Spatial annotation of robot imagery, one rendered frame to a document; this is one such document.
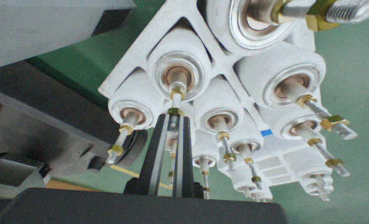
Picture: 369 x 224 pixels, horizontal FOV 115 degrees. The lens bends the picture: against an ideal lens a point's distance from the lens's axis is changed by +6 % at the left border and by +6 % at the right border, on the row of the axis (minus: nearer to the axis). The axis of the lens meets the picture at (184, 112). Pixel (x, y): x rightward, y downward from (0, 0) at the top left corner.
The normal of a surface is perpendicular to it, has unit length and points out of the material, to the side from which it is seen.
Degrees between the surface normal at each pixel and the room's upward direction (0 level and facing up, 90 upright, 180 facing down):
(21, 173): 74
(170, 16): 0
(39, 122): 0
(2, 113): 0
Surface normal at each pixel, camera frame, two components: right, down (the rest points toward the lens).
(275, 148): -0.65, -0.58
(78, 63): -0.02, 0.67
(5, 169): 0.74, -0.26
